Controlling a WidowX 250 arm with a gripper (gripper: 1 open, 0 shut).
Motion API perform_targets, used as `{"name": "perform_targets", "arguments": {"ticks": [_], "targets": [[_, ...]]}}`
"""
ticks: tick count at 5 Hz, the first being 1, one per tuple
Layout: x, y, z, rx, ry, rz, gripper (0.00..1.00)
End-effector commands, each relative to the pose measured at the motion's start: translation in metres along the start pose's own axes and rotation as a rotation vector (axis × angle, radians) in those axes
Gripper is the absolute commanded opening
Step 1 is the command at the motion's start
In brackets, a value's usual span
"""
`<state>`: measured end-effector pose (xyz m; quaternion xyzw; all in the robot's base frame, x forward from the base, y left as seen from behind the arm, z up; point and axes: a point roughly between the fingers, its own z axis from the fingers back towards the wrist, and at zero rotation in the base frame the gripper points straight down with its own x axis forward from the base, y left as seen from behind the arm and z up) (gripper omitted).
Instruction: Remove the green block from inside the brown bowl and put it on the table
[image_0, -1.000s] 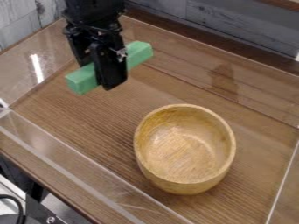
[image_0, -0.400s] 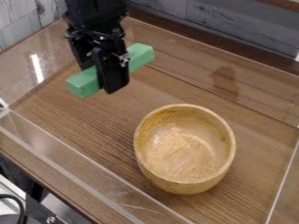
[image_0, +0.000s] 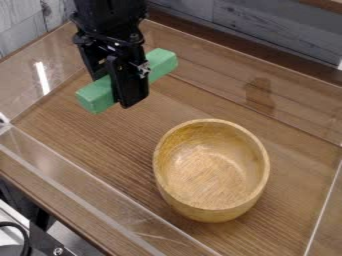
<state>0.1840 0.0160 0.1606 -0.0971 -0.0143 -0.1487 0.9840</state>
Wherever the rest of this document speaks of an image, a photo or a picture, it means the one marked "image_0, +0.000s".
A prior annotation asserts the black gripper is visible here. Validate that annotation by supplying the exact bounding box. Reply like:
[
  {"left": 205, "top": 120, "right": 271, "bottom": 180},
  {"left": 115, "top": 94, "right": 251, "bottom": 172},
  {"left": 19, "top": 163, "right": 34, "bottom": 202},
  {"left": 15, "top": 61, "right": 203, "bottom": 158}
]
[{"left": 70, "top": 0, "right": 150, "bottom": 108}]

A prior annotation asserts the green rectangular block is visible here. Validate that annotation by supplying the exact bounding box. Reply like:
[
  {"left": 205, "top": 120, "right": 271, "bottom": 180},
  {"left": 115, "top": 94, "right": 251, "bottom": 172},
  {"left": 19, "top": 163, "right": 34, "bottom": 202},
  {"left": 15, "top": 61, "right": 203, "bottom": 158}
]
[{"left": 76, "top": 48, "right": 178, "bottom": 114}]

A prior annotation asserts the brown wooden bowl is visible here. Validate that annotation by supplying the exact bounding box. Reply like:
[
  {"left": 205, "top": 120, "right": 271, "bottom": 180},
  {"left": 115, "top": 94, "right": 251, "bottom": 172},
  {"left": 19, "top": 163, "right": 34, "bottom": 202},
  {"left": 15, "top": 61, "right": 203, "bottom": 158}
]
[{"left": 152, "top": 119, "right": 271, "bottom": 223}]

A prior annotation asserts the black equipment base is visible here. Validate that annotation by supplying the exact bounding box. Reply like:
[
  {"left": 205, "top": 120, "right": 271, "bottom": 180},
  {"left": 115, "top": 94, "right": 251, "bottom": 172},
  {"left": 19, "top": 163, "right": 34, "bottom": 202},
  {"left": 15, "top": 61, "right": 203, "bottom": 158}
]
[{"left": 30, "top": 223, "right": 76, "bottom": 256}]

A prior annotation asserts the clear acrylic tray wall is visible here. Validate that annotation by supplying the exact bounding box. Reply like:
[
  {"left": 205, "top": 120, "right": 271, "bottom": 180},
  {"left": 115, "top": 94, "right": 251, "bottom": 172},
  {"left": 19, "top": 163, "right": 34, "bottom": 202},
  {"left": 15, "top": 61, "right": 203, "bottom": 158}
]
[{"left": 0, "top": 14, "right": 342, "bottom": 256}]

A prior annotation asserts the black cable lower left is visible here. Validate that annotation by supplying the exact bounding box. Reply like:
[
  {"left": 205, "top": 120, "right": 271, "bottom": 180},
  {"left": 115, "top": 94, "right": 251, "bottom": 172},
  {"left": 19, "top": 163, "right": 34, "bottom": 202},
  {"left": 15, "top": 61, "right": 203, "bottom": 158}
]
[{"left": 0, "top": 221, "right": 32, "bottom": 256}]

